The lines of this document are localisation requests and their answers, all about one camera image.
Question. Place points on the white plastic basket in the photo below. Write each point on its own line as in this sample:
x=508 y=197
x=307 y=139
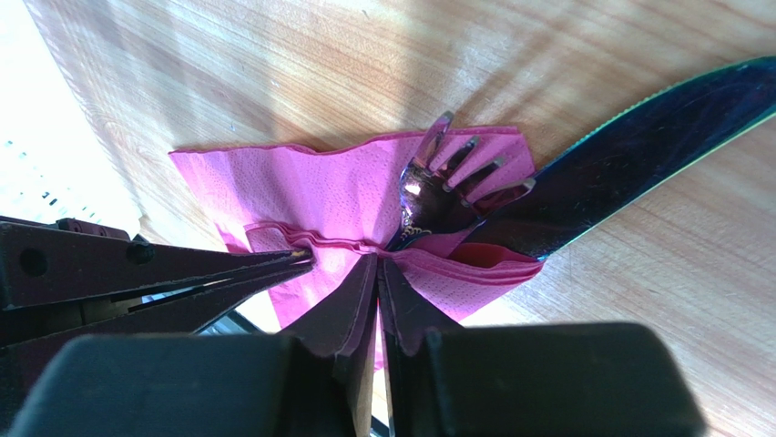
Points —
x=52 y=165

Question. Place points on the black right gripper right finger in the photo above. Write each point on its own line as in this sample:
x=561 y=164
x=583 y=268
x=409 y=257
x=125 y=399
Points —
x=407 y=315

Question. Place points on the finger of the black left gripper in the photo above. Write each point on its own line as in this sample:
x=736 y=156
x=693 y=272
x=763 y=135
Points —
x=42 y=265
x=22 y=363

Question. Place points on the iridescent table knife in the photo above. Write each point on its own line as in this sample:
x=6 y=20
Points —
x=626 y=157

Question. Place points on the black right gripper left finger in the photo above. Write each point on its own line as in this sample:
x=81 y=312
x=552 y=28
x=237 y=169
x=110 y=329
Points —
x=341 y=324

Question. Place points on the iridescent fork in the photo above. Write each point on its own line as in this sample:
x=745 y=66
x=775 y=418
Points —
x=430 y=204

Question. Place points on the magenta paper napkin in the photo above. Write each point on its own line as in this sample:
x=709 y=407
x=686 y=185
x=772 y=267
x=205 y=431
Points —
x=342 y=205

